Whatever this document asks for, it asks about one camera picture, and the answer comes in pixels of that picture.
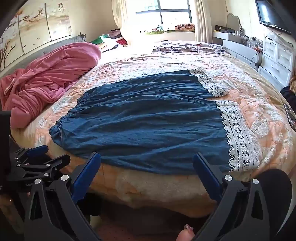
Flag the clutter of cosmetics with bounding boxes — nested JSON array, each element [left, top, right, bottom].
[[240, 28, 264, 48]]

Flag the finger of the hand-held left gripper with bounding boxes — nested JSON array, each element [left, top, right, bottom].
[[14, 154, 71, 183], [14, 145, 49, 163]]

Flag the patterned blanket on windowsill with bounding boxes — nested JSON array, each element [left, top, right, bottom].
[[174, 23, 196, 32]]

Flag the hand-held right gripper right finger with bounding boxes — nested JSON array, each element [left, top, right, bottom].
[[193, 152, 278, 241]]

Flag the grey vanity dresser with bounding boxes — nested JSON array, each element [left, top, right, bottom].
[[213, 31, 264, 67]]

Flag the window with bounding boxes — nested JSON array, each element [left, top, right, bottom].
[[135, 0, 192, 32]]

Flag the cream curtain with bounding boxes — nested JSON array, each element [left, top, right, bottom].
[[193, 0, 213, 43]]

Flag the sheer white curtain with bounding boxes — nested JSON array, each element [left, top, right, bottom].
[[112, 0, 139, 45]]

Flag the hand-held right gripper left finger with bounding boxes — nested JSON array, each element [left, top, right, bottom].
[[23, 152, 101, 241]]

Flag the white drawer cabinet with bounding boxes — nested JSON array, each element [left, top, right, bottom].
[[258, 35, 295, 86]]

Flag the black box on dresser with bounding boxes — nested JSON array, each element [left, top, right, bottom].
[[215, 25, 236, 34]]

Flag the pink duvet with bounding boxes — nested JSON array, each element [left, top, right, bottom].
[[0, 42, 102, 129]]

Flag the peach and white bed quilt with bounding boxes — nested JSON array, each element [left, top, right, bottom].
[[10, 40, 296, 210]]

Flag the smartphone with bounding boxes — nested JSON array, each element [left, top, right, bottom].
[[284, 104, 296, 127]]

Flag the pile of folded clothes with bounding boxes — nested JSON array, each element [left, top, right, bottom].
[[90, 29, 129, 50]]

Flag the tree wall painting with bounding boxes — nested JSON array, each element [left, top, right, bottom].
[[0, 0, 73, 71]]

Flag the black flat television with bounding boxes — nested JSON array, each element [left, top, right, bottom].
[[255, 0, 292, 35]]

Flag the cloud-shaped mirror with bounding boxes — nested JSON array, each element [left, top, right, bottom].
[[226, 13, 242, 32]]

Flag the blue pants with lace hem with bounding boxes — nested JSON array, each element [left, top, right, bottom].
[[49, 68, 262, 175]]

